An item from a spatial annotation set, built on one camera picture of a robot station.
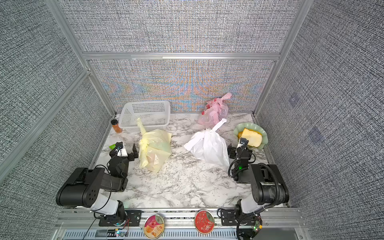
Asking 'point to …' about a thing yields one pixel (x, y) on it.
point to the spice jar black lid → (114, 121)
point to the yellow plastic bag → (154, 147)
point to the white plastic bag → (209, 145)
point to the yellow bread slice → (255, 138)
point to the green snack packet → (112, 146)
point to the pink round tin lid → (154, 226)
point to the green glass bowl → (240, 127)
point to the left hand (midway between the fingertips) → (128, 143)
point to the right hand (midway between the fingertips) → (239, 141)
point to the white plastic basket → (154, 115)
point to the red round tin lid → (204, 221)
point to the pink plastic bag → (214, 111)
